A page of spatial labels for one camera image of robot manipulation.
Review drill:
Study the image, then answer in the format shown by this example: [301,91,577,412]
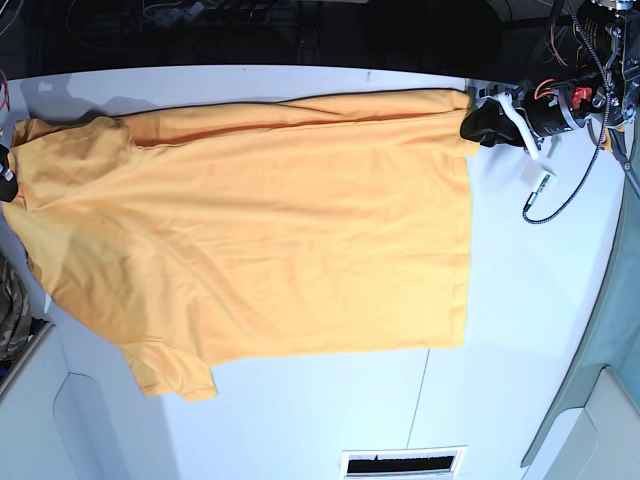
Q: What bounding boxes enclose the camera braided cable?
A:
[520,124,611,225]

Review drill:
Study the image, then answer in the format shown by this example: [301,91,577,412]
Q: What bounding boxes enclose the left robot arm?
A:
[460,1,639,152]

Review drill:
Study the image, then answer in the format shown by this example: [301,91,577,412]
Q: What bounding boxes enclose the camouflage cloth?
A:
[0,256,32,361]

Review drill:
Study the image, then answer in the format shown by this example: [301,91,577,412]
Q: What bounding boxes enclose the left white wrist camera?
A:
[484,92,557,195]

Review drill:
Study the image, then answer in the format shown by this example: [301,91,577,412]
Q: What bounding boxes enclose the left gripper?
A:
[460,79,593,151]

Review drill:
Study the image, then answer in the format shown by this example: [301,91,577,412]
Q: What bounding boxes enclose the yellow orange t-shirt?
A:
[2,89,478,401]

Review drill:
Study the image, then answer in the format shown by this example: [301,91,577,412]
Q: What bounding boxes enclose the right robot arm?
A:
[1,72,18,203]

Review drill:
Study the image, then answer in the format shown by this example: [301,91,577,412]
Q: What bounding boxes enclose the white floor vent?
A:
[340,446,467,480]

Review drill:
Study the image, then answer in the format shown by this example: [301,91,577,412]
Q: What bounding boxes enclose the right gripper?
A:
[0,144,18,203]

